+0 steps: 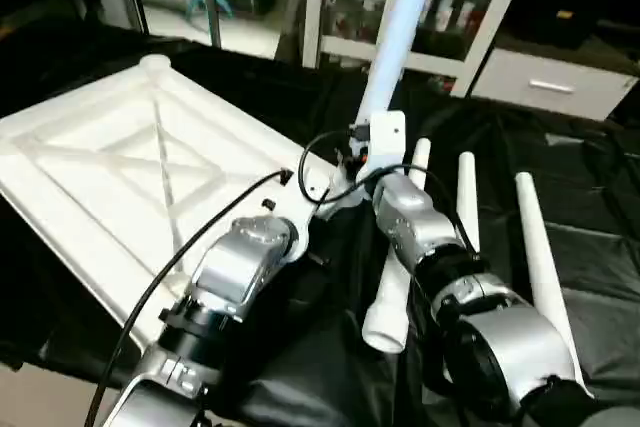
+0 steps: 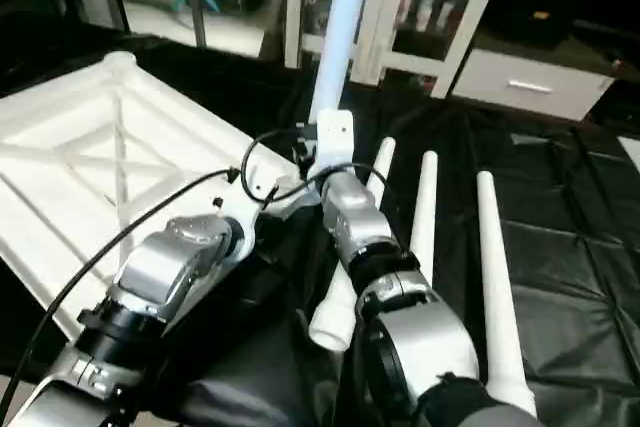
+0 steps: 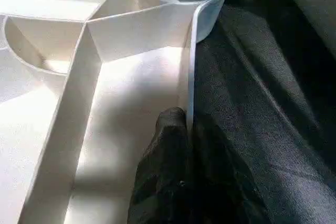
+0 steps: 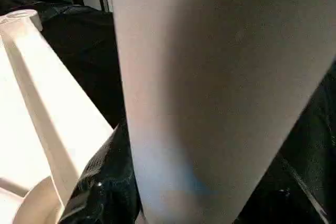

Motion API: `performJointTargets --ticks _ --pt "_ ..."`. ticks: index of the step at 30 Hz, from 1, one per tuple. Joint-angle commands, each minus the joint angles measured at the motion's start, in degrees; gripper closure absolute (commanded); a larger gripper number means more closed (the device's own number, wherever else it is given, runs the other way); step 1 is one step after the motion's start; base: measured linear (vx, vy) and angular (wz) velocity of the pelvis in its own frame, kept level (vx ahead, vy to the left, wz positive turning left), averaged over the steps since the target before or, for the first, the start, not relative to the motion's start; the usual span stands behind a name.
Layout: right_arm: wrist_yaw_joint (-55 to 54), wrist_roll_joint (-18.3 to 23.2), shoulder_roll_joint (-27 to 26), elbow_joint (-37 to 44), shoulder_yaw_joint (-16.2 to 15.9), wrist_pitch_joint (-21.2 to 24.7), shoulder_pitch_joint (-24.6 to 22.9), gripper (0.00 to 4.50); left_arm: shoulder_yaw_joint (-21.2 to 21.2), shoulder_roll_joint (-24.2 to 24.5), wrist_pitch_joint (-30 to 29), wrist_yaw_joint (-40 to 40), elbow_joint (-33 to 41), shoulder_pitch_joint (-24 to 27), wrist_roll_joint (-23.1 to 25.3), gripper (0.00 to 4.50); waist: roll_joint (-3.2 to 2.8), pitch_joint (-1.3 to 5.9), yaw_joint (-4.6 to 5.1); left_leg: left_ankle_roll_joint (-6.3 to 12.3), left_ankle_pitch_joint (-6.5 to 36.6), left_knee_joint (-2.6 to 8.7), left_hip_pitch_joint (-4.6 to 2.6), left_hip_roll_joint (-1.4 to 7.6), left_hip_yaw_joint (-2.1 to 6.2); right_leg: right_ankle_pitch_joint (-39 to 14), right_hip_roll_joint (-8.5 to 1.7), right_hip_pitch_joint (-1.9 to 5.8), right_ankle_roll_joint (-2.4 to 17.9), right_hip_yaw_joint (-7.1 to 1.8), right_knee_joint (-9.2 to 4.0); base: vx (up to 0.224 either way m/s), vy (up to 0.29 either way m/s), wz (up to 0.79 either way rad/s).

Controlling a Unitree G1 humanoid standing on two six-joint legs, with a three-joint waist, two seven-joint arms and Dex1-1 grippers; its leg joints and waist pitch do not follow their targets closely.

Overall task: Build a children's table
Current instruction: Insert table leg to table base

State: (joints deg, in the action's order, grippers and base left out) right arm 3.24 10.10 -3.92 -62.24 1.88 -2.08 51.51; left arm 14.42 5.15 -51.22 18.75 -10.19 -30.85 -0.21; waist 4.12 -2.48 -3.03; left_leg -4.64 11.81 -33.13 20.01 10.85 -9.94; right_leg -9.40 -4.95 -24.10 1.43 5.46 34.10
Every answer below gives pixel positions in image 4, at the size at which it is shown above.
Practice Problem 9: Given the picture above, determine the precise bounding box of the black table mat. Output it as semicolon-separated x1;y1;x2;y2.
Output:
0;0;336;224

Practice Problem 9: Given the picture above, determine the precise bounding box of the white plastic table leg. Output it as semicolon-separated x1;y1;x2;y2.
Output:
107;0;336;224

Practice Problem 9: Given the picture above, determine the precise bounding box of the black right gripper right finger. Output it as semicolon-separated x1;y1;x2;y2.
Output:
235;152;330;224

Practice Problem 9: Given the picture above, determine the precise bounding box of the white plastic table top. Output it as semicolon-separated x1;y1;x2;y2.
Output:
0;9;119;224

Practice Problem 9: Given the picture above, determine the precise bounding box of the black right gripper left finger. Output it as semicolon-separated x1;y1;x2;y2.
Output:
57;121;143;224

